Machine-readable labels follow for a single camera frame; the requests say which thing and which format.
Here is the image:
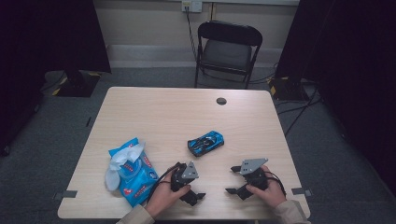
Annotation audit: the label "person's right hand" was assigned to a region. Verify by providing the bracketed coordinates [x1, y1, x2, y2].
[246, 164, 288, 209]

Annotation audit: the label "white wall socket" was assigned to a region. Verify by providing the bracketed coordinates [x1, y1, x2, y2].
[181, 0, 204, 13]

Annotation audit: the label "left hand-held gripper black cable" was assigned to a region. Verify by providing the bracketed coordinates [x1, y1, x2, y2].
[146, 163, 181, 203]

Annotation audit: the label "black stand base yellow tape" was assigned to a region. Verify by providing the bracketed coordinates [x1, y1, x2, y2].
[55, 70, 102, 98]
[268, 76, 309, 101]

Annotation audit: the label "grey tape strip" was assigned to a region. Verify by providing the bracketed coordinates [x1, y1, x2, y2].
[53, 189, 78, 201]
[291, 187, 312, 197]

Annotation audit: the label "blue wet wipes pack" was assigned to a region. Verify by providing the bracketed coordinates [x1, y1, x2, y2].
[105, 137, 160, 208]

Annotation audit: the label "hand-held gripper black cable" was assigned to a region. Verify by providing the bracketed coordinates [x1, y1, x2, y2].
[265, 171, 287, 198]
[146, 163, 181, 203]

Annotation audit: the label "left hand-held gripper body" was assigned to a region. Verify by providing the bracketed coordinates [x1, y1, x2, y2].
[170, 161, 200, 192]

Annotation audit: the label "blue and black toy car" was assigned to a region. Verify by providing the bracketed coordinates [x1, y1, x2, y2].
[187, 130, 225, 158]

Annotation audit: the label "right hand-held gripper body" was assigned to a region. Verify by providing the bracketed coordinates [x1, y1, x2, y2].
[239, 158, 269, 192]

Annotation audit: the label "black folding chair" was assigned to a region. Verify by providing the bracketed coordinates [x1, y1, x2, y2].
[194, 20, 263, 91]

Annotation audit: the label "black floor cables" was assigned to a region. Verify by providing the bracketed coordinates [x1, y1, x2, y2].
[276, 87, 323, 138]

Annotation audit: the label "right hand-held gripper black cable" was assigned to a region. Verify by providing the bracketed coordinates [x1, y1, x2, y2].
[265, 171, 287, 198]

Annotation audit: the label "black wall socket cable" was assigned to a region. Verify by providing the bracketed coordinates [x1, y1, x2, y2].
[185, 7, 200, 62]

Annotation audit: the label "dark curtain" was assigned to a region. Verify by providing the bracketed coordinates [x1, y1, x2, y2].
[275, 0, 396, 197]
[0, 0, 112, 157]

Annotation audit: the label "person's left hand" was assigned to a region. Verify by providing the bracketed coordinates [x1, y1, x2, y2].
[145, 170, 191, 219]

